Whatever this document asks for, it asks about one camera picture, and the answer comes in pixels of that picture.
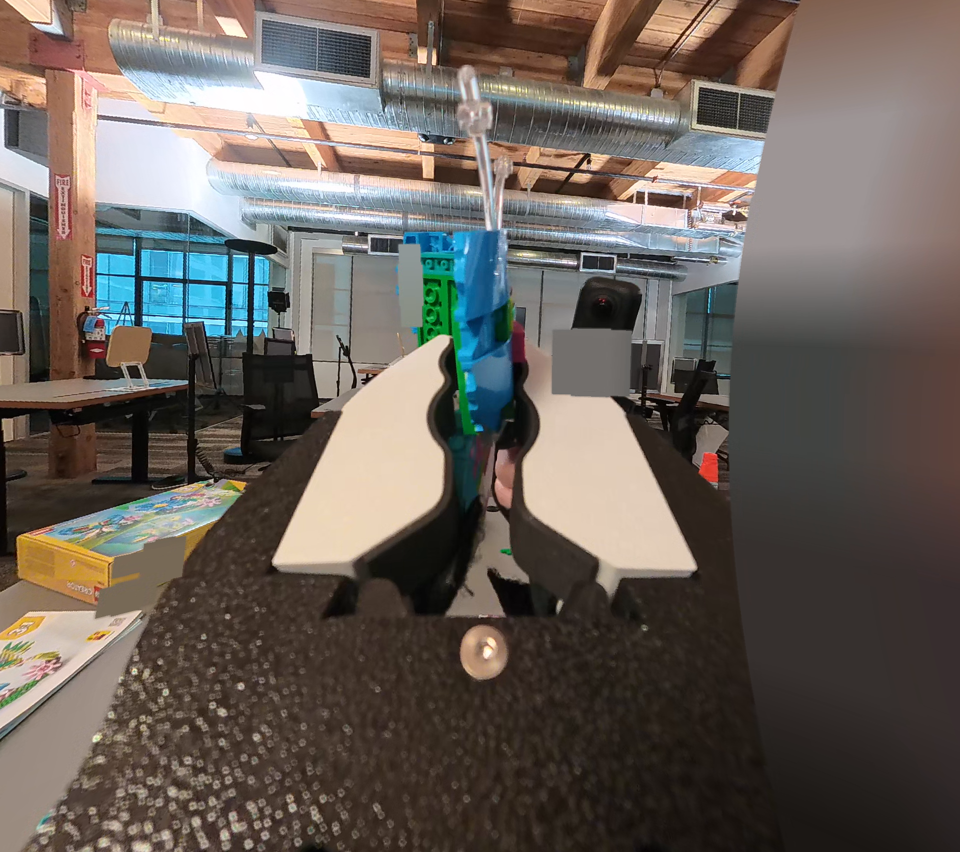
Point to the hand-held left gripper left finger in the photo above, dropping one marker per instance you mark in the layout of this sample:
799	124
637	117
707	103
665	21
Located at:
352	462

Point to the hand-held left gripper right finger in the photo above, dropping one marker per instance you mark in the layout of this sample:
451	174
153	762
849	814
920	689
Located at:
592	477

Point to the colourful lego butterfly model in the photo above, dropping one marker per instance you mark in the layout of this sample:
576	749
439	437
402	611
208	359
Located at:
484	342

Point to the yellow lego box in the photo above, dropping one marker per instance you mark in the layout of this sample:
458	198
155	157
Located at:
112	530

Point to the closed lego instruction booklet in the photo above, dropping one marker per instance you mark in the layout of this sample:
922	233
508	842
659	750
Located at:
52	664

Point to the person's right hand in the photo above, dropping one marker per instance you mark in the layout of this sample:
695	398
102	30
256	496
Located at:
502	485

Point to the black mesh office chair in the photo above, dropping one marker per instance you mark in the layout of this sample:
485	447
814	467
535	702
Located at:
277	395

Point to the orange traffic cone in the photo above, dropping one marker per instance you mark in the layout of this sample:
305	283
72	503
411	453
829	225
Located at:
709	468

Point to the wooden board book stand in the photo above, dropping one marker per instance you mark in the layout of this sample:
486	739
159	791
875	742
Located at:
129	346

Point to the grey office desk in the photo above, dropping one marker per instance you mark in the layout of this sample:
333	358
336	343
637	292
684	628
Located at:
90	393

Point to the red fire extinguisher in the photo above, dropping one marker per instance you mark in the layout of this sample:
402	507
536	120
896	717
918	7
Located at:
93	335

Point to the wooden support column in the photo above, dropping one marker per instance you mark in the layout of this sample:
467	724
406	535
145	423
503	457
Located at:
71	342

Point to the grey computer monitor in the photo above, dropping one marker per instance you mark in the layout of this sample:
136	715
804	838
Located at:
10	332

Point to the narrow silver air duct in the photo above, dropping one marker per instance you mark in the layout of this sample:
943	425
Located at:
420	196

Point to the large silver air duct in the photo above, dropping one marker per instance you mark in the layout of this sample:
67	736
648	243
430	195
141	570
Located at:
525	102

